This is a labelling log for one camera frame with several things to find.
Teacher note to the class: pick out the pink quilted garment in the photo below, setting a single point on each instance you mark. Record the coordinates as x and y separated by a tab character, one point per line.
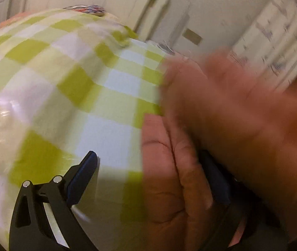
242	136

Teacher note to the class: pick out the orange cloth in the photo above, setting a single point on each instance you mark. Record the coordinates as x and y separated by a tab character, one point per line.
14	19

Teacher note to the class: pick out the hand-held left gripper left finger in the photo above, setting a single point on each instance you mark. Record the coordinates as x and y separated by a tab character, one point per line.
83	175

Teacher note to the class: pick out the beige wall switch plate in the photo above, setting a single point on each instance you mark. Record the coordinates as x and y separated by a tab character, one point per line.
193	36

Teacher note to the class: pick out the colourful patterned pillow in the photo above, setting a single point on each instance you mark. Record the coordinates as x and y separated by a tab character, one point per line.
85	8

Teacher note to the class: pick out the green white checked bedsheet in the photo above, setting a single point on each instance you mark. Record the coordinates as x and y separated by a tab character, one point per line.
59	83

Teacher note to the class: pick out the cream patterned curtain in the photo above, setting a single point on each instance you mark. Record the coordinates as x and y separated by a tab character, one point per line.
273	31

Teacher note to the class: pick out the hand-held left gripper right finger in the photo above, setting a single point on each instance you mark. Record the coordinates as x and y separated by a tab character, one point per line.
220	188

